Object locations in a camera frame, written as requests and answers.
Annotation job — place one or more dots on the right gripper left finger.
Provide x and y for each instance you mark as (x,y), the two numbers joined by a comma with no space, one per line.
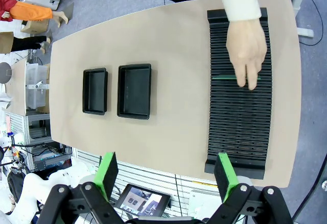
(106,178)

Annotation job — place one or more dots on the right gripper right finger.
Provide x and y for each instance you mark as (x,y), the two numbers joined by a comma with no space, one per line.
(226,178)

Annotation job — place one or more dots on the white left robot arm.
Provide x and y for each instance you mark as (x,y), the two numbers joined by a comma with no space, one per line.
(38,183)

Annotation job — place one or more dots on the black plastic ESD tray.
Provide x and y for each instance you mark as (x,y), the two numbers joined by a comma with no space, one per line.
(94,91)
(134,91)

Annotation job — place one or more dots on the person's left hand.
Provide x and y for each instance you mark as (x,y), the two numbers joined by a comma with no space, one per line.
(246,48)

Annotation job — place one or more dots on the black framed monitor screen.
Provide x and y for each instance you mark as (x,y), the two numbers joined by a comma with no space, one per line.
(141,201)

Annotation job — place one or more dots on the black slotted board rack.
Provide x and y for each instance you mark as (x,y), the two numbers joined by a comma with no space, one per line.
(240,122)

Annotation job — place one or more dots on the clear plastic storage bin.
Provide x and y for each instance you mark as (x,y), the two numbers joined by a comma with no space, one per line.
(35,86)

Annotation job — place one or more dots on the grey round disc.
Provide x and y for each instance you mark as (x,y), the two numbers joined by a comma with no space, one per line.
(5,72)

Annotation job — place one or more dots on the mannequin arm black sleeve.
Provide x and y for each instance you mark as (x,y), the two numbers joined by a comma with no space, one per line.
(25,43)

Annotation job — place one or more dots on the brown cardboard box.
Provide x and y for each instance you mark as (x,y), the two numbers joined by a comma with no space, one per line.
(34,26)

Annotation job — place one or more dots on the mannequin arm orange sleeve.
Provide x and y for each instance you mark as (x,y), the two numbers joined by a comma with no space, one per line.
(30,11)

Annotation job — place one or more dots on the white side table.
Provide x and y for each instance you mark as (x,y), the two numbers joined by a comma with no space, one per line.
(301,4)

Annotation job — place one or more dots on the aluminium frame equipment rack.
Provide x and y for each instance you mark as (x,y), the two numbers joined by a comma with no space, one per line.
(38,132)

